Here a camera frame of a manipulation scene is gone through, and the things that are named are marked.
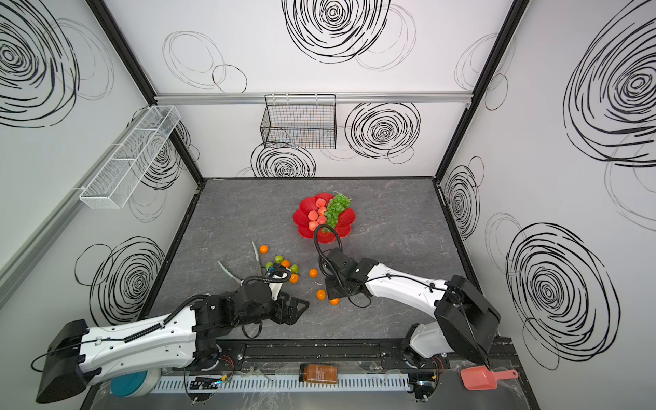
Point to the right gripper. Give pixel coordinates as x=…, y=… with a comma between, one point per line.
x=330, y=289

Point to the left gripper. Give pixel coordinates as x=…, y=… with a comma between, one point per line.
x=283, y=317

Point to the red flower-shaped bowl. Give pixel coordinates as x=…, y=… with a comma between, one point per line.
x=324, y=235

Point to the green grape bunch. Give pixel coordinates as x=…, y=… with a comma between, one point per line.
x=335, y=207

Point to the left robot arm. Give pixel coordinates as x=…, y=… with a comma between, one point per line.
x=80, y=355

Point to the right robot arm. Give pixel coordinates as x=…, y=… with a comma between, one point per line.
x=464, y=323

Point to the green-tipped metal tongs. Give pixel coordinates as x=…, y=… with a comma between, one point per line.
x=244, y=267

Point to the teal lidded container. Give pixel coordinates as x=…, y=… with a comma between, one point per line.
x=135, y=384

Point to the pink plastic scoop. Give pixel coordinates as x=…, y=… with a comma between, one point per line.
x=484, y=379

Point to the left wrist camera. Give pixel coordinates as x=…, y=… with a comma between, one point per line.
x=282, y=276

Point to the white cable duct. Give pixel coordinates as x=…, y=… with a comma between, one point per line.
x=281, y=383

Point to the black wire basket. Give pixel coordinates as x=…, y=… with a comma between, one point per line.
x=303, y=120

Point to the white wire shelf basket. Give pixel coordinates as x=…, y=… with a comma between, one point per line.
x=143, y=157

